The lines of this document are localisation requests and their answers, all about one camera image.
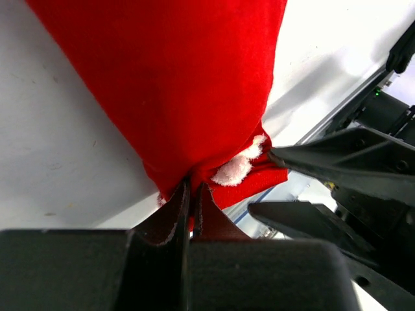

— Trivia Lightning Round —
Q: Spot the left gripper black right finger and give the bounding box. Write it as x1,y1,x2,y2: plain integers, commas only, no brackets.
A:
189,184,359,310

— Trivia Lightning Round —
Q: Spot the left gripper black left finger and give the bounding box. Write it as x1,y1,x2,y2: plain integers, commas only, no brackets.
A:
1,181,190,310

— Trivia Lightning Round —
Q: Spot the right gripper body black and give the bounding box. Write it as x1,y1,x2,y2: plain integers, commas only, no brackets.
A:
333,93,414,305

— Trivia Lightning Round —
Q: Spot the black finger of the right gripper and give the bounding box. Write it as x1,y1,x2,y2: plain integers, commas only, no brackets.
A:
248,201,375,256
268,128,414,207

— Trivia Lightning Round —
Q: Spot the red santa sock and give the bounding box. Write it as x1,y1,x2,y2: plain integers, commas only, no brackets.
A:
25,0,289,233

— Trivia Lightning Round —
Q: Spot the black blue sock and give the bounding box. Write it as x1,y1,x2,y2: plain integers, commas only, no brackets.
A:
385,21,415,74

